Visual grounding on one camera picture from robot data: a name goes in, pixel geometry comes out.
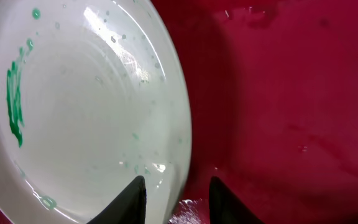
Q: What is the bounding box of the white plate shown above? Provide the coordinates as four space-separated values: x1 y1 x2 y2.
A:
0 0 191 223

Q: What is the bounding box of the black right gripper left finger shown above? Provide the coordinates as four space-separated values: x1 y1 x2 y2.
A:
88 175 147 224

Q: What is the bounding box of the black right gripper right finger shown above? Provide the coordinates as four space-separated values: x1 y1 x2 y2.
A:
208 176 264 224

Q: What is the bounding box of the red plastic tray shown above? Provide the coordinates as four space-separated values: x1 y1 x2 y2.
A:
0 0 358 224

